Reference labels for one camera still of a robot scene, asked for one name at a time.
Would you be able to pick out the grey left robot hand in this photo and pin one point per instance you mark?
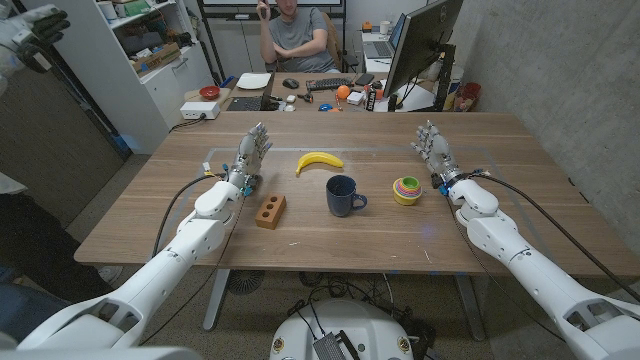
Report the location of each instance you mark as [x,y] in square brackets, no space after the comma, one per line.
[248,152]

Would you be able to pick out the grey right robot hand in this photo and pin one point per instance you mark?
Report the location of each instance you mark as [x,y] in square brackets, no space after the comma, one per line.
[440,150]

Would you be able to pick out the yellow toy banana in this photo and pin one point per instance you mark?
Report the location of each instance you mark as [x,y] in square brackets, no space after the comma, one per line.
[320,159]

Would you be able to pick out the dark blue mug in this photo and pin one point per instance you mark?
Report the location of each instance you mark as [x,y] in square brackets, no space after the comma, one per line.
[340,200]

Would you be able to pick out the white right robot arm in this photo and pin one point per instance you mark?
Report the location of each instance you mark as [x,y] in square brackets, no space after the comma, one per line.
[525,260]

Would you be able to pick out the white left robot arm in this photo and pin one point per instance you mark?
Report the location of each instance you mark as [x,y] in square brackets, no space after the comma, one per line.
[165,270]

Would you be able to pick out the brown brick block with holes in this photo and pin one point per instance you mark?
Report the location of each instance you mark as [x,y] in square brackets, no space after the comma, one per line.
[270,212]

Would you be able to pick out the white cup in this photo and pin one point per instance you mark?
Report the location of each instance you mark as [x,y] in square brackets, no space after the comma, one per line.
[384,27]

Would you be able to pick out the black laptop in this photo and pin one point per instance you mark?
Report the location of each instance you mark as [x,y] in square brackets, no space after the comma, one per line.
[245,104]

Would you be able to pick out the rainbow stacking cups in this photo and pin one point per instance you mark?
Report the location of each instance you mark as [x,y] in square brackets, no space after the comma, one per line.
[406,192]

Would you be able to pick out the red basket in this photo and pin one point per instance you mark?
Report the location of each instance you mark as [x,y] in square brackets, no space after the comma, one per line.
[468,96]

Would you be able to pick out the white power box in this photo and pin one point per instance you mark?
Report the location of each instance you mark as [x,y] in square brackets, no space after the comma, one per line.
[200,110]

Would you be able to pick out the white plate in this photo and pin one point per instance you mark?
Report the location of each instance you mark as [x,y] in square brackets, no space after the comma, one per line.
[253,81]

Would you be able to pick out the red bowl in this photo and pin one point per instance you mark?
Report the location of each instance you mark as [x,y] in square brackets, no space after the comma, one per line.
[209,92]

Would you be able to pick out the black computer mouse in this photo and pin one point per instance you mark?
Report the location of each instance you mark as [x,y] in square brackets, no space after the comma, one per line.
[290,83]

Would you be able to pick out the small white box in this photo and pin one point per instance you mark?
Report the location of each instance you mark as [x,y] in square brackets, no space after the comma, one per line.
[355,98]

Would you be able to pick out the black phone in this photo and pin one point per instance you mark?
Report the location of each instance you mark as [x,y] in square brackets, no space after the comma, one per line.
[364,79]

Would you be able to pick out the black keyboard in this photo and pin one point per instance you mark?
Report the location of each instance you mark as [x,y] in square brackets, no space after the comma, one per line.
[329,83]

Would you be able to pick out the black computer monitor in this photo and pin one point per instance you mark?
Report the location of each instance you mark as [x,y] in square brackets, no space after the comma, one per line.
[420,45]

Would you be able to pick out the orange ball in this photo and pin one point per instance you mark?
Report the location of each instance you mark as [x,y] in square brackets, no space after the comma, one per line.
[343,92]

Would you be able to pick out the silver laptop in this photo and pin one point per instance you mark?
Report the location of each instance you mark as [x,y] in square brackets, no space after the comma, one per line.
[382,47]

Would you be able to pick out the seated person in grey shirt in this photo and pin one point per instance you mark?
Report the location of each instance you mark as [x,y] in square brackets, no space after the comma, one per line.
[300,35]

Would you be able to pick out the cardboard box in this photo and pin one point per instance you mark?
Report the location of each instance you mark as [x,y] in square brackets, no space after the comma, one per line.
[157,59]

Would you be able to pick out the white shelf cabinet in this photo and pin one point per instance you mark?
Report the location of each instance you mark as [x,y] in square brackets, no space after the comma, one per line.
[125,95]

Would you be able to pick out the brown wooden chair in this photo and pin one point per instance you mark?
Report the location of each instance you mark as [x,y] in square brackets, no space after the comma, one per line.
[334,45]

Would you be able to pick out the small orange box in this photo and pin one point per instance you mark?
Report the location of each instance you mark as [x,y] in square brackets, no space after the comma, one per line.
[367,26]

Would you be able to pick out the grey table leg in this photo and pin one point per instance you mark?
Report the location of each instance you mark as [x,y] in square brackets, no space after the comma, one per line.
[470,307]
[216,300]

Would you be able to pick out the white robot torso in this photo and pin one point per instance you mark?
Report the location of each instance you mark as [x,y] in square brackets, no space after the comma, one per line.
[345,325]

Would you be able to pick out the standing person in dark trousers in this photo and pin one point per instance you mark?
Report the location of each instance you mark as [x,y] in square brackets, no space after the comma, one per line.
[30,240]

